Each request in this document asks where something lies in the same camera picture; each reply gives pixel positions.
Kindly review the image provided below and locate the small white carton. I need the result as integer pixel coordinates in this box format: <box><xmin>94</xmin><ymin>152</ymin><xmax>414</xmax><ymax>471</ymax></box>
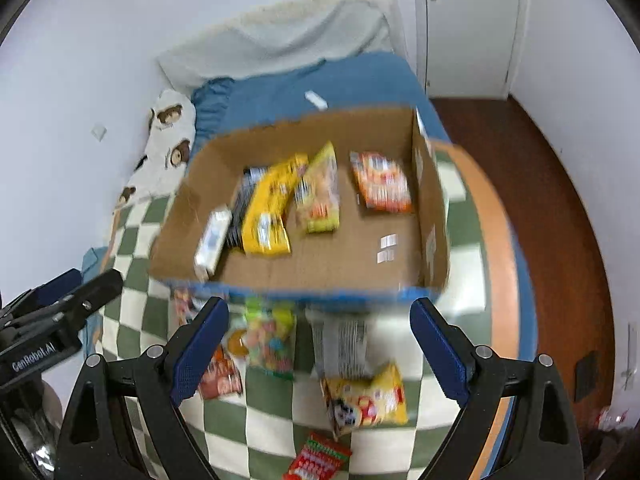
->
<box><xmin>194</xmin><ymin>205</ymin><xmax>233</xmax><ymax>281</ymax></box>

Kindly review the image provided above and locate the plain red snack packet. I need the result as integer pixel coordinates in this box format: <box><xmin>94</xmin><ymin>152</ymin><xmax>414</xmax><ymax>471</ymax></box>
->
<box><xmin>197</xmin><ymin>345</ymin><xmax>244</xmax><ymax>401</ymax></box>

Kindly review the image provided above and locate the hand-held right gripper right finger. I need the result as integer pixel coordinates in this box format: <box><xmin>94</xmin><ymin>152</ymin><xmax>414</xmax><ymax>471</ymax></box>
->
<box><xmin>409</xmin><ymin>296</ymin><xmax>586</xmax><ymax>480</ymax></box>

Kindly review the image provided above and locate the clear plastic bag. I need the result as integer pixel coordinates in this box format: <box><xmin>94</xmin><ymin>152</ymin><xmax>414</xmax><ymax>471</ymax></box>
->
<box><xmin>595</xmin><ymin>405</ymin><xmax>636</xmax><ymax>431</ymax></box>

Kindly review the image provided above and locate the black wall socket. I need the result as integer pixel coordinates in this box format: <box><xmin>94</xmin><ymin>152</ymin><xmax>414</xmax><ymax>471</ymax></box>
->
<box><xmin>574</xmin><ymin>352</ymin><xmax>598</xmax><ymax>402</ymax></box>

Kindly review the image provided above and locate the grey-white pillow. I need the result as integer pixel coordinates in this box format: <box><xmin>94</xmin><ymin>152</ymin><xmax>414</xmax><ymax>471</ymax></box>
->
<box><xmin>157</xmin><ymin>0</ymin><xmax>396</xmax><ymax>93</ymax></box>

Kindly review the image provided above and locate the white door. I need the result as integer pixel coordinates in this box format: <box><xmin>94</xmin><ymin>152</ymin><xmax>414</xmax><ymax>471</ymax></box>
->
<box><xmin>412</xmin><ymin>0</ymin><xmax>531</xmax><ymax>98</ymax></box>

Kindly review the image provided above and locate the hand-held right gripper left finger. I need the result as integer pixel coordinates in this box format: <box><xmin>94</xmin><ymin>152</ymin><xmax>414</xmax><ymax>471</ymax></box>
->
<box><xmin>54</xmin><ymin>296</ymin><xmax>231</xmax><ymax>480</ymax></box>

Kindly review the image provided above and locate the bear print pillow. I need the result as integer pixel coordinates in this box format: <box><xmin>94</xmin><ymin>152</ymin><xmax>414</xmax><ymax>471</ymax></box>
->
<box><xmin>115</xmin><ymin>89</ymin><xmax>197</xmax><ymax>211</ymax></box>

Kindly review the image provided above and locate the red and green snack packet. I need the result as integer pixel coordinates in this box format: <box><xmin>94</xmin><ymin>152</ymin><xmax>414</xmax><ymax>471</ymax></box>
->
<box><xmin>282</xmin><ymin>431</ymin><xmax>353</xmax><ymax>480</ymax></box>

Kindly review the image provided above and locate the yellow-green snack packet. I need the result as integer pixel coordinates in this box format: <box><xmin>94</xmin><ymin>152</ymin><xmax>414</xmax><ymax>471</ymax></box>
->
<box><xmin>294</xmin><ymin>141</ymin><xmax>341</xmax><ymax>234</ymax></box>

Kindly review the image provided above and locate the yellow panda snack packet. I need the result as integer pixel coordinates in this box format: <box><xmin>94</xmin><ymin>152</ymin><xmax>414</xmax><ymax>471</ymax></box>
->
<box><xmin>320</xmin><ymin>360</ymin><xmax>408</xmax><ymax>441</ymax></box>

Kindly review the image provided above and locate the green checkered blanket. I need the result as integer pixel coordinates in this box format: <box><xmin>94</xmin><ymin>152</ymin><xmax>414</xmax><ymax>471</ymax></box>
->
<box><xmin>82</xmin><ymin>140</ymin><xmax>538</xmax><ymax>480</ymax></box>

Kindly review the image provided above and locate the black snack packet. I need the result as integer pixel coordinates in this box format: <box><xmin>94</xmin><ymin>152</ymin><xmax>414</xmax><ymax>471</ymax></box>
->
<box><xmin>225</xmin><ymin>166</ymin><xmax>271</xmax><ymax>251</ymax></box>

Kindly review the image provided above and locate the shiny crumpled plastic bag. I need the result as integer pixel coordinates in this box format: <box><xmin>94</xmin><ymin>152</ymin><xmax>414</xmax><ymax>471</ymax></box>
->
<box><xmin>10</xmin><ymin>400</ymin><xmax>58</xmax><ymax>476</ymax></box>

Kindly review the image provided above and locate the long yellow snack packet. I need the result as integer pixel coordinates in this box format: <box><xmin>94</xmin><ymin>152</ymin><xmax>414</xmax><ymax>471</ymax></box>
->
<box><xmin>241</xmin><ymin>154</ymin><xmax>308</xmax><ymax>257</ymax></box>

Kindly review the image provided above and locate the cardboard box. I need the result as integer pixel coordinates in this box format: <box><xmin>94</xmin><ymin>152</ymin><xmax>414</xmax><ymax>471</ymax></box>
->
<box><xmin>148</xmin><ymin>105</ymin><xmax>451</xmax><ymax>306</ymax></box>

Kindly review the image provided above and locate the white wall socket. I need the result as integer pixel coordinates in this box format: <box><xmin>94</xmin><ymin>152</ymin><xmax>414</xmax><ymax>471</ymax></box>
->
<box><xmin>620</xmin><ymin>322</ymin><xmax>638</xmax><ymax>391</ymax></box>

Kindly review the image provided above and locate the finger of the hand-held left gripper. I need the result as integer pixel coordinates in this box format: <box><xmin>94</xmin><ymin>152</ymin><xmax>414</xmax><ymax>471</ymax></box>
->
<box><xmin>0</xmin><ymin>268</ymin><xmax>83</xmax><ymax>318</ymax></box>
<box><xmin>12</xmin><ymin>268</ymin><xmax>125</xmax><ymax>332</ymax></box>

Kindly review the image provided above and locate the silver snack packet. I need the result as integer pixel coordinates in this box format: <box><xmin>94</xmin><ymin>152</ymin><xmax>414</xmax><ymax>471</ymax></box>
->
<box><xmin>305</xmin><ymin>310</ymin><xmax>373</xmax><ymax>378</ymax></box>

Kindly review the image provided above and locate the blue bed sheet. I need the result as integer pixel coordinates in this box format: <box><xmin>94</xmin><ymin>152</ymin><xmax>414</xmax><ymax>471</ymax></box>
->
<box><xmin>190</xmin><ymin>51</ymin><xmax>451</xmax><ymax>146</ymax></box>

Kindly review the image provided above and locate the clear colourful candy bag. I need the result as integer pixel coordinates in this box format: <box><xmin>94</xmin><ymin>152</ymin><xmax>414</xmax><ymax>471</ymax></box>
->
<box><xmin>227</xmin><ymin>297</ymin><xmax>298</xmax><ymax>381</ymax></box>

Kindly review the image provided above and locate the orange snack packet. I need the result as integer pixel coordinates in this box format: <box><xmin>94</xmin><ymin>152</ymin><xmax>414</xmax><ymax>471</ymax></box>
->
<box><xmin>349</xmin><ymin>151</ymin><xmax>414</xmax><ymax>213</ymax></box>

